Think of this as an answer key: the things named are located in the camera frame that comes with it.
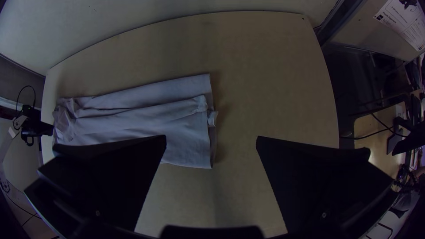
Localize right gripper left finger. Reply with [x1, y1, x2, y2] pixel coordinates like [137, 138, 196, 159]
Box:
[25, 135, 167, 233]

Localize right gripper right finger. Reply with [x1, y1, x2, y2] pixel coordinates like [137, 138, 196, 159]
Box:
[255, 135, 399, 235]

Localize grey t-shirt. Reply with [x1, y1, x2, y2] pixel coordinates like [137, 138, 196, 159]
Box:
[52, 73, 219, 169]

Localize white paper poster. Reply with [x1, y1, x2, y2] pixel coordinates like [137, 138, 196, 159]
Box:
[373, 0, 425, 52]

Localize black cable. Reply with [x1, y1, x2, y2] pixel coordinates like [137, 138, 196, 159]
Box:
[369, 112, 399, 135]

